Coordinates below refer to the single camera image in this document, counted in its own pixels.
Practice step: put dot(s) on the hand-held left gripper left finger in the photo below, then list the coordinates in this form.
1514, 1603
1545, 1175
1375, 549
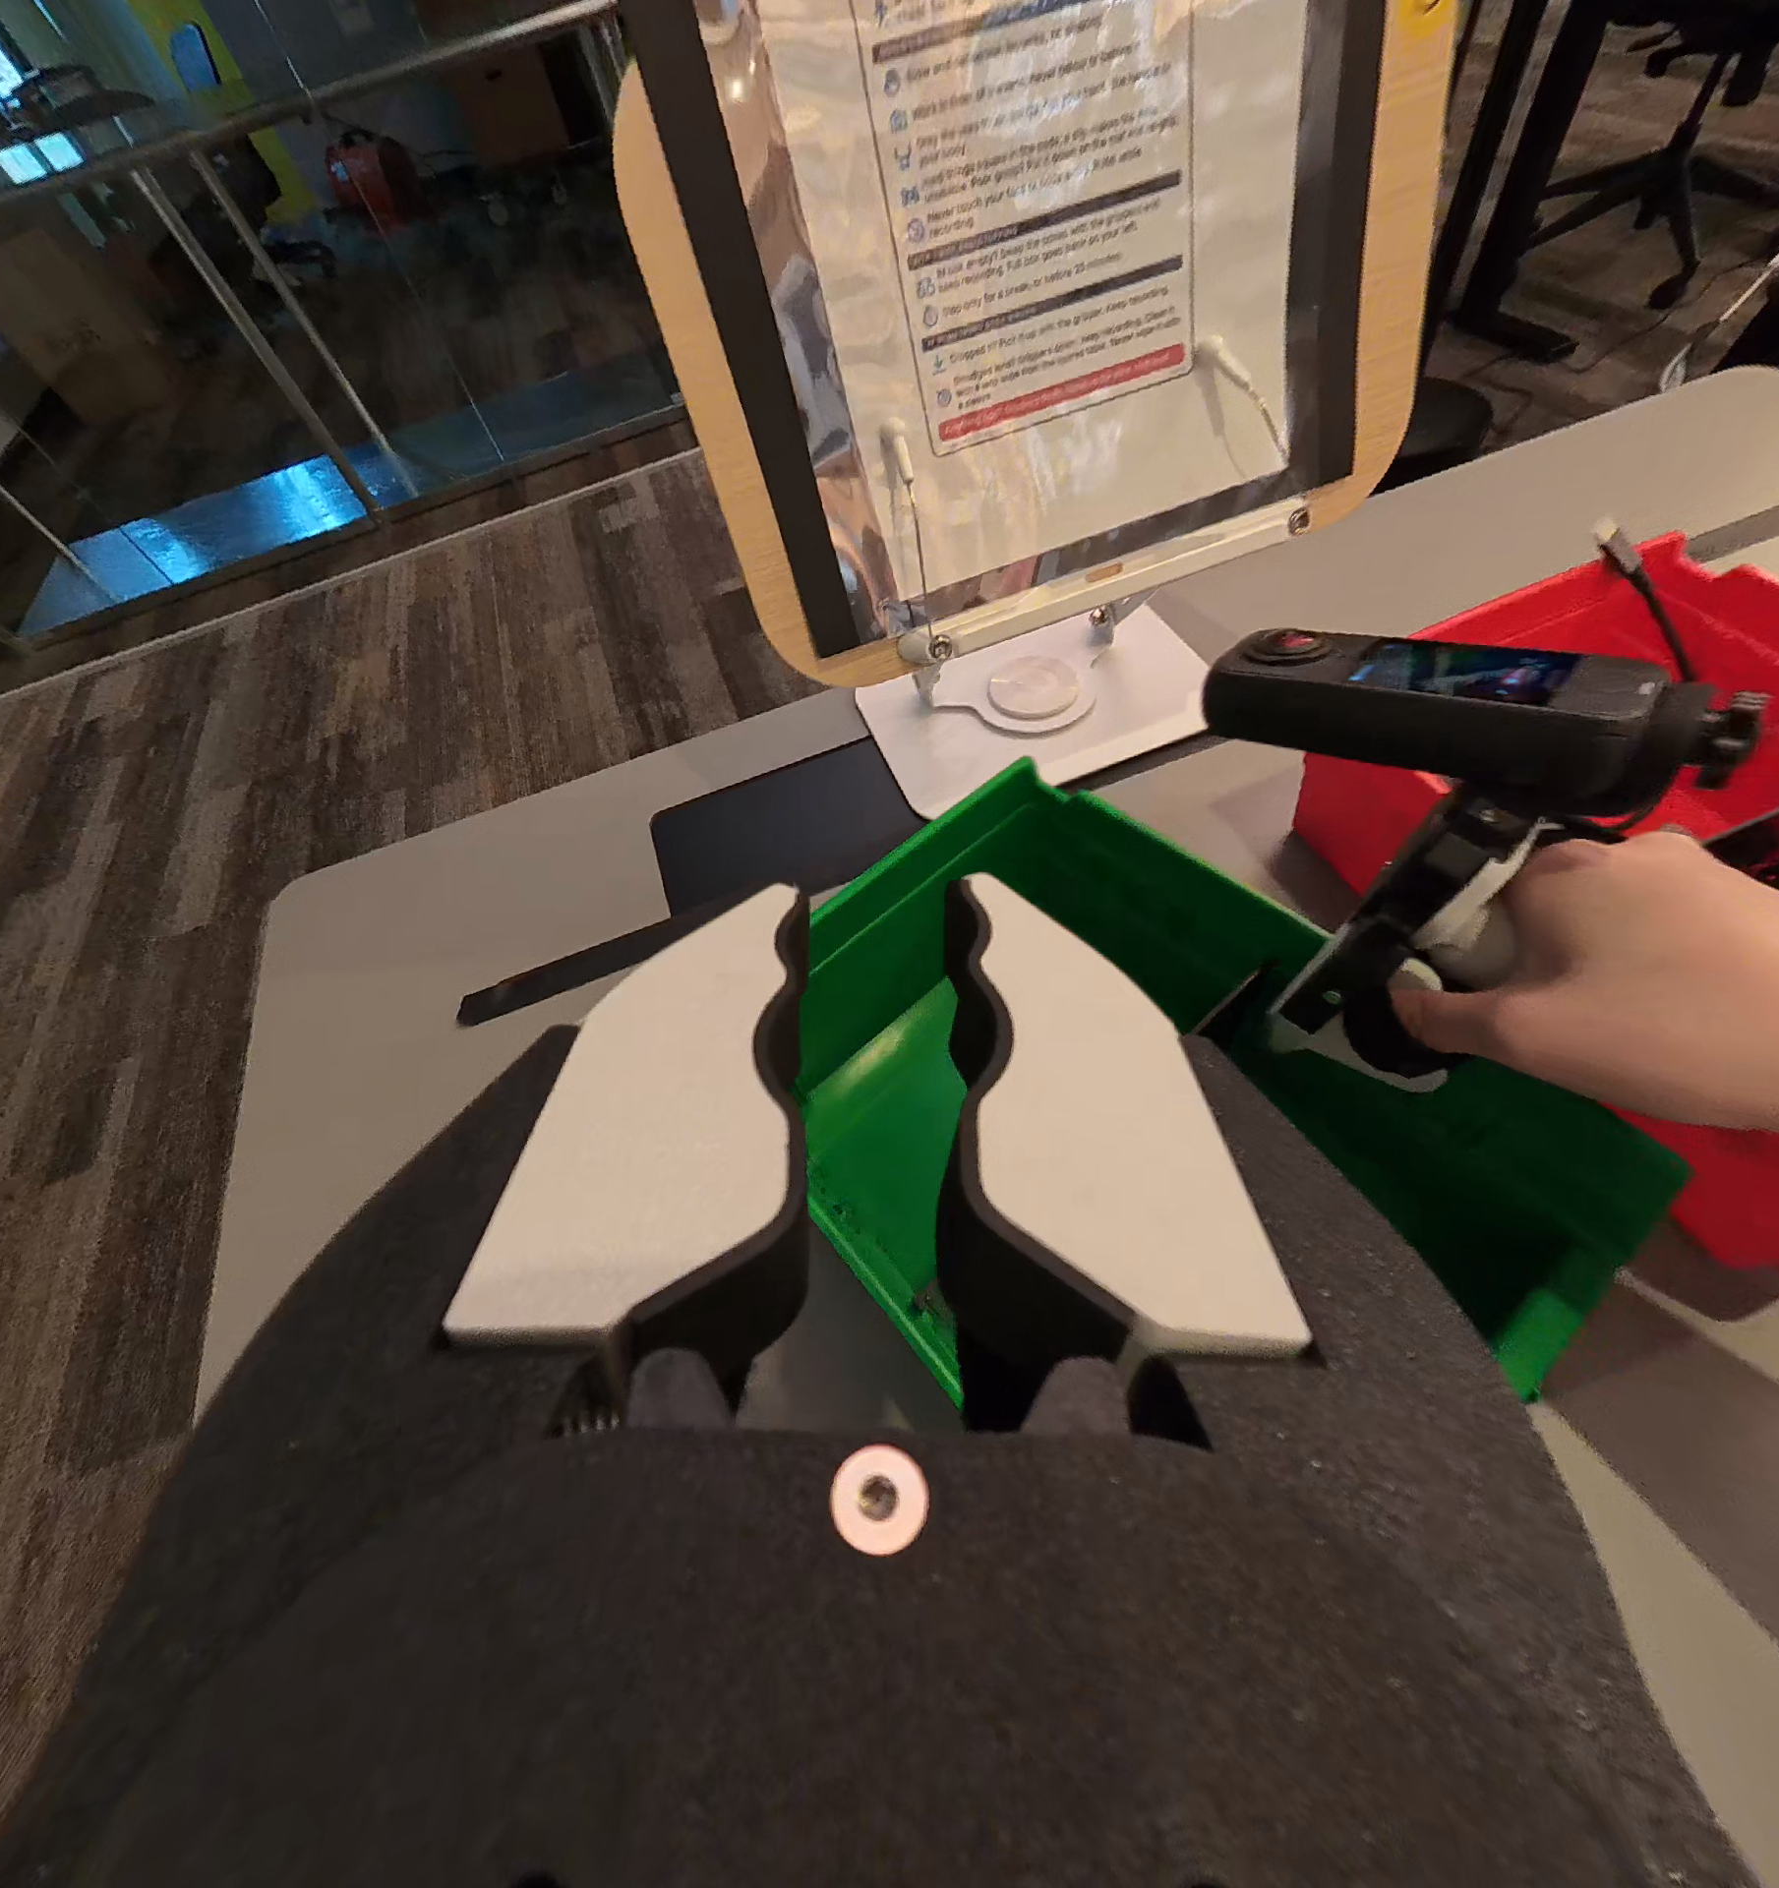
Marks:
639, 1151

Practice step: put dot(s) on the laminated instruction sheet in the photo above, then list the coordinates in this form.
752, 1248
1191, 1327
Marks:
1039, 223

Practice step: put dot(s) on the glass railing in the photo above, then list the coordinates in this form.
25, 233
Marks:
240, 369

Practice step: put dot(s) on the green plastic bin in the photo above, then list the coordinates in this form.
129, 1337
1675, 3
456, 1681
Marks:
1496, 1180

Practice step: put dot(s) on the black office chair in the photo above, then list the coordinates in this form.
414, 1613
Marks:
1686, 163

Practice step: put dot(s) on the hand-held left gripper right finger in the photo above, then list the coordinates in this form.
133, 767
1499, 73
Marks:
1126, 1151

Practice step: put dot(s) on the black desk frame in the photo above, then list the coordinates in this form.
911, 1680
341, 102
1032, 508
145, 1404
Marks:
1496, 176

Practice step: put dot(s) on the white stand base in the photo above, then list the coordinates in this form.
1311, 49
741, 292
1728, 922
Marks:
1126, 722

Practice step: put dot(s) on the red plastic bin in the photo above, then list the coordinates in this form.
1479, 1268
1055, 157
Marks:
1760, 634

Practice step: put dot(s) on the wooden sign board stand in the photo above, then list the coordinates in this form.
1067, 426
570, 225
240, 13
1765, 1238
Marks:
758, 369

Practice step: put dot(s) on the person's right hand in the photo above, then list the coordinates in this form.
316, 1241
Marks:
1642, 975

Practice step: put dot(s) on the red floor object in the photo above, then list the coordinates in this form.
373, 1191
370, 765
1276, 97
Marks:
373, 170

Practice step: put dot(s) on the black desk mat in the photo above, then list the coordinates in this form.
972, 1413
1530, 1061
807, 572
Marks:
772, 827

